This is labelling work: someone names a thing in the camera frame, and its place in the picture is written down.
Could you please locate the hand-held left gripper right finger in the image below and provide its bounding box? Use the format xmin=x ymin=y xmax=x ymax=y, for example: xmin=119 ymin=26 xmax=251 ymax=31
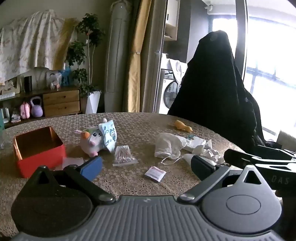
xmin=177 ymin=155 xmax=269 ymax=206

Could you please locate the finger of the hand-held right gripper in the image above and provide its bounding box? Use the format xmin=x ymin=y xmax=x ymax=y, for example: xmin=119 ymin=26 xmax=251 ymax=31
xmin=224 ymin=149 xmax=296 ymax=173
xmin=255 ymin=144 xmax=296 ymax=158

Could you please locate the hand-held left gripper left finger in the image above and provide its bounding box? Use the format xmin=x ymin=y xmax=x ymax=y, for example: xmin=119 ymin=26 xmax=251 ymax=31
xmin=30 ymin=155 xmax=116 ymax=206

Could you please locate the white cloth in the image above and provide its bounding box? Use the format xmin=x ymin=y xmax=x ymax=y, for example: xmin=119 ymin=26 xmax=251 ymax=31
xmin=183 ymin=139 xmax=225 ymax=165

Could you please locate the white plush bunny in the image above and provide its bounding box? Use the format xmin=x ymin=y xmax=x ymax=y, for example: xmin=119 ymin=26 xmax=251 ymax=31
xmin=74 ymin=118 xmax=109 ymax=157

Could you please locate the cotton swab packet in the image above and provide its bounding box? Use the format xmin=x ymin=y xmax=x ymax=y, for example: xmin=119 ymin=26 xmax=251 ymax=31
xmin=113 ymin=145 xmax=137 ymax=167

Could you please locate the blue patterned cloth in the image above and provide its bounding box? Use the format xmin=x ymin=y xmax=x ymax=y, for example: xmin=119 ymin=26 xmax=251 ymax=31
xmin=99 ymin=119 xmax=119 ymax=153

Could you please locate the white drawstring bag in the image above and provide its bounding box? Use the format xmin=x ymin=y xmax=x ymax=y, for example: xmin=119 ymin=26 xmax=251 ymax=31
xmin=154 ymin=133 xmax=189 ymax=165

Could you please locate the yellow rubber toy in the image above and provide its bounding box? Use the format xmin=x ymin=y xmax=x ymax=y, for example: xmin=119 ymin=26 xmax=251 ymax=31
xmin=174 ymin=120 xmax=193 ymax=132

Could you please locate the small white sachet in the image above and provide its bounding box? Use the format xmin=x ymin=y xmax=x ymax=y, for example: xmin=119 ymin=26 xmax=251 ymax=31
xmin=144 ymin=166 xmax=166 ymax=182

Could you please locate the red tin box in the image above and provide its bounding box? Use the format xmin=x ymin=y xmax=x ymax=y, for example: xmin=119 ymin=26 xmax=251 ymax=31
xmin=13 ymin=126 xmax=67 ymax=178

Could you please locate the lace patterned tablecloth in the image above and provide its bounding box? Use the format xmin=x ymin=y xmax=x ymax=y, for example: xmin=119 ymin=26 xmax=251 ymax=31
xmin=0 ymin=112 xmax=255 ymax=234

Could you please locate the white angular planter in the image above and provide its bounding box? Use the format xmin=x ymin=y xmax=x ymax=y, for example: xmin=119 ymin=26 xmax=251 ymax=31
xmin=85 ymin=91 xmax=101 ymax=114

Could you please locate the black cloth covered chair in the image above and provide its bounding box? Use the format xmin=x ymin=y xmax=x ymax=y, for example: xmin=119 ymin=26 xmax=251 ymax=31
xmin=168 ymin=30 xmax=265 ymax=153

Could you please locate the wooden sideboard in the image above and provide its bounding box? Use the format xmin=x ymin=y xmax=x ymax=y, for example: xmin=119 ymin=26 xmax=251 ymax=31
xmin=0 ymin=86 xmax=81 ymax=128

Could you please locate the purple kettlebell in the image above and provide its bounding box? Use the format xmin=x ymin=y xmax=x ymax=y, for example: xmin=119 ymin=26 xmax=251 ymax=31
xmin=30 ymin=97 xmax=44 ymax=117

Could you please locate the white washing machine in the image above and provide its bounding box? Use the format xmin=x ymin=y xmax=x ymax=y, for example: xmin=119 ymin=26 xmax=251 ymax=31
xmin=158 ymin=68 xmax=183 ymax=114

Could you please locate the pink toy case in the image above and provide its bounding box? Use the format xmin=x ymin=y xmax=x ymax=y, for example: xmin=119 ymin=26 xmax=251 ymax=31
xmin=20 ymin=101 xmax=31 ymax=119

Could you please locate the blue plastic toy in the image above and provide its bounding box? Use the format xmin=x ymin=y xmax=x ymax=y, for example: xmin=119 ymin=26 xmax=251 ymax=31
xmin=60 ymin=66 xmax=71 ymax=86

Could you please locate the yellow curtain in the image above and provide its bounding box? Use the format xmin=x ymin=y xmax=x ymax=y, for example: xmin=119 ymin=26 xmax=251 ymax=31
xmin=127 ymin=0 xmax=153 ymax=113

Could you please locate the white garment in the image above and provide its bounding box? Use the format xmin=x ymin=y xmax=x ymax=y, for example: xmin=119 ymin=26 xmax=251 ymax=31
xmin=169 ymin=58 xmax=188 ymax=84

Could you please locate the white router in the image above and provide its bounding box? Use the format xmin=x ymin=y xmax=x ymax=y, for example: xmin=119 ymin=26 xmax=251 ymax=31
xmin=0 ymin=108 xmax=11 ymax=123

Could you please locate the white shell shaped lamp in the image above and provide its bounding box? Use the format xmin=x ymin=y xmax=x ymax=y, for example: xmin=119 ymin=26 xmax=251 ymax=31
xmin=33 ymin=67 xmax=49 ymax=90

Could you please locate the black speaker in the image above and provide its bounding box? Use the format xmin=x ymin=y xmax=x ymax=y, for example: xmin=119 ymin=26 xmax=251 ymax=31
xmin=24 ymin=75 xmax=33 ymax=93

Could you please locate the grey covered air conditioner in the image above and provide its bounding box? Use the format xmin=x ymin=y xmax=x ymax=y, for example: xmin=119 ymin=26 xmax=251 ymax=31
xmin=104 ymin=0 xmax=132 ymax=113

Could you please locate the tall green potted tree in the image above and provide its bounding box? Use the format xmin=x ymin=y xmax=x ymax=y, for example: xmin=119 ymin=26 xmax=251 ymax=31
xmin=65 ymin=13 xmax=104 ymax=98

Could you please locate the yellow striped cloth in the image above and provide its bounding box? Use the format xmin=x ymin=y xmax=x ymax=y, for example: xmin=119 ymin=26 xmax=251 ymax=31
xmin=54 ymin=18 xmax=79 ymax=70

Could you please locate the pale patterned sheet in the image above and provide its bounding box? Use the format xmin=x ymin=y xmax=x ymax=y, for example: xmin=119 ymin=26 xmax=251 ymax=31
xmin=0 ymin=10 xmax=66 ymax=81

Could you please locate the cream photo frame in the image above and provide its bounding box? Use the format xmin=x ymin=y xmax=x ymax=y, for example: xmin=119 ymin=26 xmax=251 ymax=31
xmin=1 ymin=76 xmax=21 ymax=94

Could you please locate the white wall cabinet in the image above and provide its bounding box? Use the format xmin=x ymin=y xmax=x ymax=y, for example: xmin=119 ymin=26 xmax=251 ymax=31
xmin=164 ymin=0 xmax=181 ymax=41

